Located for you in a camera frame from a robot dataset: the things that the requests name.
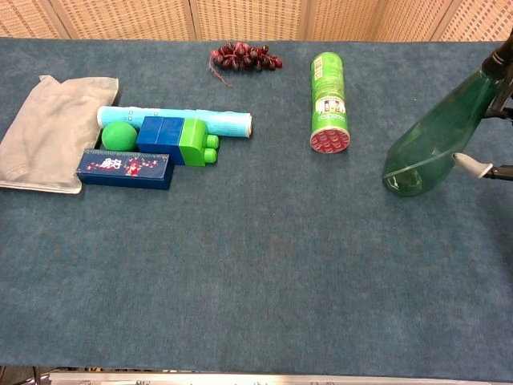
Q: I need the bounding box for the green foam ball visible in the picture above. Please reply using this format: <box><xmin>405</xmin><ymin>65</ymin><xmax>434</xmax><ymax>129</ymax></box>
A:
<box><xmin>100</xmin><ymin>121</ymin><xmax>139</xmax><ymax>152</ymax></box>

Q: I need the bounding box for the light blue wrapped roll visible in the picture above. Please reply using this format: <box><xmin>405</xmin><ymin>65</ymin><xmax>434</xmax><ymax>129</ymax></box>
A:
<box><xmin>96</xmin><ymin>105</ymin><xmax>253</xmax><ymax>140</ymax></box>

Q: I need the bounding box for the grey garment in plastic bag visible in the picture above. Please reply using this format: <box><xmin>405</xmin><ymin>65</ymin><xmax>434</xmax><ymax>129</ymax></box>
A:
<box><xmin>0</xmin><ymin>75</ymin><xmax>119</xmax><ymax>195</ymax></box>

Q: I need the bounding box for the blue felt table cloth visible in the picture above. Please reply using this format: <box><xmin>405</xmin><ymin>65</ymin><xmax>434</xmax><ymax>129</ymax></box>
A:
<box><xmin>0</xmin><ymin>36</ymin><xmax>513</xmax><ymax>382</ymax></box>

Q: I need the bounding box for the blue building block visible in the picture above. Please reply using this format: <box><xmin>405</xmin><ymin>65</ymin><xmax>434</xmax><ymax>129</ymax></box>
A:
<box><xmin>135</xmin><ymin>115</ymin><xmax>164</xmax><ymax>156</ymax></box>
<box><xmin>158</xmin><ymin>117</ymin><xmax>186</xmax><ymax>165</ymax></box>

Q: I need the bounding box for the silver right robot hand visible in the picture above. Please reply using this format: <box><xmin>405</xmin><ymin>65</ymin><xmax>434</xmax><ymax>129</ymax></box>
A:
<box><xmin>452</xmin><ymin>74</ymin><xmax>513</xmax><ymax>180</ymax></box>

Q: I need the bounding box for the dark blue printed box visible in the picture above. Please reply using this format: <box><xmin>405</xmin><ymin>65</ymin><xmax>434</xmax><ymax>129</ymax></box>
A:
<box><xmin>75</xmin><ymin>148</ymin><xmax>176</xmax><ymax>191</ymax></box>

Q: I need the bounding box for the woven rattan folding screen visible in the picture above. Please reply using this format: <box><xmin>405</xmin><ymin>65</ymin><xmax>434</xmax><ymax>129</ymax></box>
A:
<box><xmin>0</xmin><ymin>0</ymin><xmax>513</xmax><ymax>43</ymax></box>

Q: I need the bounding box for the green studded building block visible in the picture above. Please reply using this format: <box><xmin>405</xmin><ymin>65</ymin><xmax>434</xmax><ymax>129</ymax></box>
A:
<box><xmin>178</xmin><ymin>118</ymin><xmax>220</xmax><ymax>167</ymax></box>

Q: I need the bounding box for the aluminium table edge rail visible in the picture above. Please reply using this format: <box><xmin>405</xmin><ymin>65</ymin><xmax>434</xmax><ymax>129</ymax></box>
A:
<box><xmin>47</xmin><ymin>371</ymin><xmax>494</xmax><ymax>385</ymax></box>

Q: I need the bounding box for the green cylindrical snack can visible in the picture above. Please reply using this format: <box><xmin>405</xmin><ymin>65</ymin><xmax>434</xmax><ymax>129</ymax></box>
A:
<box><xmin>309</xmin><ymin>51</ymin><xmax>352</xmax><ymax>155</ymax></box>

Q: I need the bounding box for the red artificial grape bunch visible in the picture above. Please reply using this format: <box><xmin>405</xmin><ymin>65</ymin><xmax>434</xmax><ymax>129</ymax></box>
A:
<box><xmin>208</xmin><ymin>41</ymin><xmax>284</xmax><ymax>88</ymax></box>

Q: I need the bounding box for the green transparent spray bottle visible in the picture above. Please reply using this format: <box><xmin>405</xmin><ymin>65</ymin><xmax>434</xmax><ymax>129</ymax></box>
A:
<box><xmin>382</xmin><ymin>38</ymin><xmax>513</xmax><ymax>197</ymax></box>

